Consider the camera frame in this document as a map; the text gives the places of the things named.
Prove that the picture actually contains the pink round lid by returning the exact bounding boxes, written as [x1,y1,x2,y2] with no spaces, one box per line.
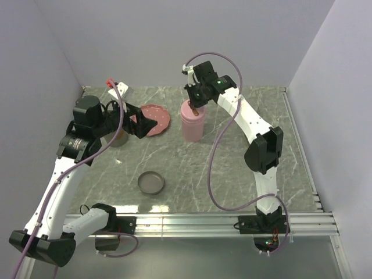
[180,100,206,123]

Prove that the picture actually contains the grey cylindrical container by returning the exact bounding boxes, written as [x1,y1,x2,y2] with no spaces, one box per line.
[104,130,128,148]

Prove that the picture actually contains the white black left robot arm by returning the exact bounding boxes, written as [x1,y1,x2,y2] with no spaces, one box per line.
[9,95,157,267]

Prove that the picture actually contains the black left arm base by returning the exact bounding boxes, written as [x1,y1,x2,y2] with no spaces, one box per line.
[95,216,137,252]

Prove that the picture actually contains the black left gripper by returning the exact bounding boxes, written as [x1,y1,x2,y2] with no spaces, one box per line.
[93,99,158,138]

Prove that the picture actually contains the aluminium rail frame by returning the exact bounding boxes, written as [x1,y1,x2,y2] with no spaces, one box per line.
[37,87,341,279]

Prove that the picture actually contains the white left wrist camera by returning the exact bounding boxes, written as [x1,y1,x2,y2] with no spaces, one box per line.
[106,78,134,102]

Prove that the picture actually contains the pink dotted plate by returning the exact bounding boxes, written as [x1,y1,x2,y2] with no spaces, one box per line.
[141,104,171,137]

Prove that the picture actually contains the pink cylindrical container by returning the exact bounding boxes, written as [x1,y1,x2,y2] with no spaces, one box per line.
[181,116,205,142]

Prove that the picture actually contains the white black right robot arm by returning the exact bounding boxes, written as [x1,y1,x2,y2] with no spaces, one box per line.
[183,61,284,233]

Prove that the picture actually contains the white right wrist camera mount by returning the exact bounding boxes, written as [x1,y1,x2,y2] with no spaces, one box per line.
[182,65,198,87]

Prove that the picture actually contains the grey round lid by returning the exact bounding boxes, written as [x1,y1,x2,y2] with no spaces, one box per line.
[137,171,165,195]

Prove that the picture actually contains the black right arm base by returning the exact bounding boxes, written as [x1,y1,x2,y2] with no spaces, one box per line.
[233,213,291,254]

